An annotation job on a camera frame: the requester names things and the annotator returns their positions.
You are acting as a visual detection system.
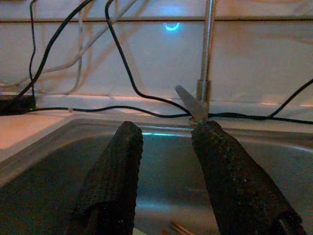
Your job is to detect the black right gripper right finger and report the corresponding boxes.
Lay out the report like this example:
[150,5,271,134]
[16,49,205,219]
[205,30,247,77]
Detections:
[191,120,307,235]

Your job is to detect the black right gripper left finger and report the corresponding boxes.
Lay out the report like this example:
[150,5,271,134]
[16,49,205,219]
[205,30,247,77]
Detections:
[65,120,144,235]

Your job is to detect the patterned chopstick with white band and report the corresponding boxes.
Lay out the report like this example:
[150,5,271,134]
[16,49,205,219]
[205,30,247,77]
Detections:
[168,221,193,235]

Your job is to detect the stainless steel sink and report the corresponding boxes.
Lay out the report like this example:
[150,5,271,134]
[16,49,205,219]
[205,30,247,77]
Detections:
[0,118,313,235]

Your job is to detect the black power adapter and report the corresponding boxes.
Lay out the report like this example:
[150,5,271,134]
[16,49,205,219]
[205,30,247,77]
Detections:
[0,94,37,116]

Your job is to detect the metal faucet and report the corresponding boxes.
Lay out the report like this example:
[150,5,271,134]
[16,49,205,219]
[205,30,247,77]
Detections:
[175,0,217,126]

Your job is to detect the black adapter output cable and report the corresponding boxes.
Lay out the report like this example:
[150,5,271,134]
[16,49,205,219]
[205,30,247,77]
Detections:
[35,105,313,123]

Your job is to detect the white cable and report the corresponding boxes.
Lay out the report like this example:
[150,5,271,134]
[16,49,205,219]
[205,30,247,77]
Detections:
[34,9,85,95]
[0,0,151,86]

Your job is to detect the black hanging cable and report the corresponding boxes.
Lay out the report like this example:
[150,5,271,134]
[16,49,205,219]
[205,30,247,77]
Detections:
[105,0,193,116]

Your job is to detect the thick black adapter cable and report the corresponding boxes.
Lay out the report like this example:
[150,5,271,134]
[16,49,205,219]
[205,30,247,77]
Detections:
[14,0,95,100]

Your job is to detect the thin black cable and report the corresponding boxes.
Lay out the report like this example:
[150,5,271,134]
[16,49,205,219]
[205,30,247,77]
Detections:
[28,0,37,97]

